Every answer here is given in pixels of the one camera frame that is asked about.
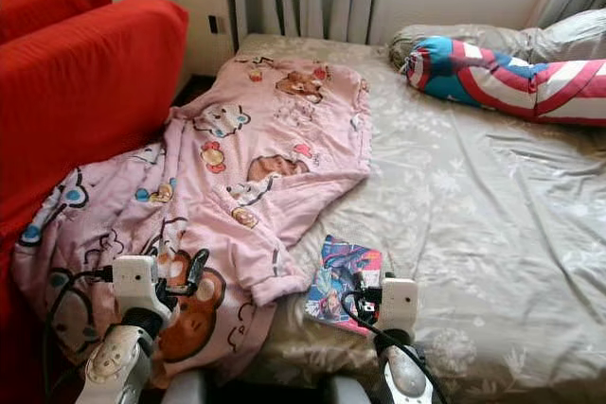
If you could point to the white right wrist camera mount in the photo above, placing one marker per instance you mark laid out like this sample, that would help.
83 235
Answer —
400 305

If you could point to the colourful illustrated book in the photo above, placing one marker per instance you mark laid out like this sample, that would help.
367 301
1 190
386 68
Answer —
336 276

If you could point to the grey robot left leg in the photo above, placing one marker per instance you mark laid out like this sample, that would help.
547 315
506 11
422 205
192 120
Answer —
186 389

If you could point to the red white blue bolster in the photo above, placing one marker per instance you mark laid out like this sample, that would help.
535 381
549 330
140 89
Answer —
502 78

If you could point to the grey robot right leg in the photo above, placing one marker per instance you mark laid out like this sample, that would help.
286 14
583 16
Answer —
347 392

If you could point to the crumpled beige pillow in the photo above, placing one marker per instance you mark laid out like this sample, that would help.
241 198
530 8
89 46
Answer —
521 40

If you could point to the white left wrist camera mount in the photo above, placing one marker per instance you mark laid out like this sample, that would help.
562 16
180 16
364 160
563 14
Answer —
135 281

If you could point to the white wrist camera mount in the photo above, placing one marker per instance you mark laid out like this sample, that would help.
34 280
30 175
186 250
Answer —
135 281
400 305

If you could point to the red cushion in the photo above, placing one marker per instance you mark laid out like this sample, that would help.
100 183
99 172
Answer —
52 2
76 111

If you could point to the bed with beige floral sheet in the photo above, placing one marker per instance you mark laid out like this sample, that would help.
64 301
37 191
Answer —
483 196

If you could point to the pink cartoon bear blanket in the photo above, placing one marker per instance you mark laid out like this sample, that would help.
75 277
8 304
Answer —
265 139

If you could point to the grey robot leg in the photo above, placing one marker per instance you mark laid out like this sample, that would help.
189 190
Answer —
347 392
186 389

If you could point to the black wall socket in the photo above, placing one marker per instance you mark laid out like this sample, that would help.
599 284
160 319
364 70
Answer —
215 25

